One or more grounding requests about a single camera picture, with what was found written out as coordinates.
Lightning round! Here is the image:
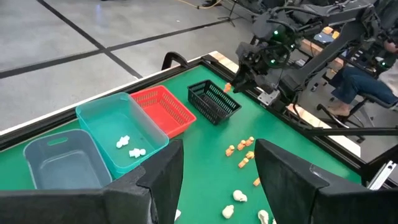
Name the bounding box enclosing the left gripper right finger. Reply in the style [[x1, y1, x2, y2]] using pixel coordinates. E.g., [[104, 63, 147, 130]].
[[254, 138, 398, 224]]

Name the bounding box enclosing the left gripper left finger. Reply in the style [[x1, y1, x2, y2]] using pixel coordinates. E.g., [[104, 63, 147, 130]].
[[0, 138, 185, 224]]

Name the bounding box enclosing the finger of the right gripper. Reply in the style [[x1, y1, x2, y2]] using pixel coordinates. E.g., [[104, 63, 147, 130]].
[[231, 72, 246, 93], [244, 76, 261, 93]]

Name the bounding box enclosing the black slotted plastic basket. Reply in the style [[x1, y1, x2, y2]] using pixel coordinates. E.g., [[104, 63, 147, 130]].
[[187, 79, 243, 126]]

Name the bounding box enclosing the black tripod stand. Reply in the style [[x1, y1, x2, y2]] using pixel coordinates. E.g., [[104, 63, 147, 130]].
[[216, 0, 240, 28]]

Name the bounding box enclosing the green table mat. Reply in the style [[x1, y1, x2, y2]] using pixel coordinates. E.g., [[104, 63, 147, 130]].
[[0, 63, 363, 224]]

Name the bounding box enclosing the black arched table clamp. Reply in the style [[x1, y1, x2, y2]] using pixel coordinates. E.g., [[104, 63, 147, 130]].
[[160, 51, 189, 71]]

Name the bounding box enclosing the teal translucent plastic bin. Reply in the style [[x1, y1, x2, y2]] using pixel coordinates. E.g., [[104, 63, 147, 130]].
[[75, 91, 170, 179]]

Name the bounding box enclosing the red slotted plastic basket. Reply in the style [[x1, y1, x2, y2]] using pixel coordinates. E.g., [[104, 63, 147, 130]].
[[130, 85, 198, 139]]

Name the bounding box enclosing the grey-blue plastic bin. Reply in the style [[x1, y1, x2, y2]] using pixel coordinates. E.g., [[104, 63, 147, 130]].
[[23, 128, 113, 191]]

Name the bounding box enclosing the silver aluminium bar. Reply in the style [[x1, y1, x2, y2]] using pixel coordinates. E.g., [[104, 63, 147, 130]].
[[366, 159, 398, 191]]

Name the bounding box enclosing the person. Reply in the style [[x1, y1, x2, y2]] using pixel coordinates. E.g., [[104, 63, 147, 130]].
[[326, 37, 398, 118]]

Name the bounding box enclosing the black office chair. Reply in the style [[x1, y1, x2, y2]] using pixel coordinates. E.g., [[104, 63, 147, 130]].
[[316, 92, 398, 144]]

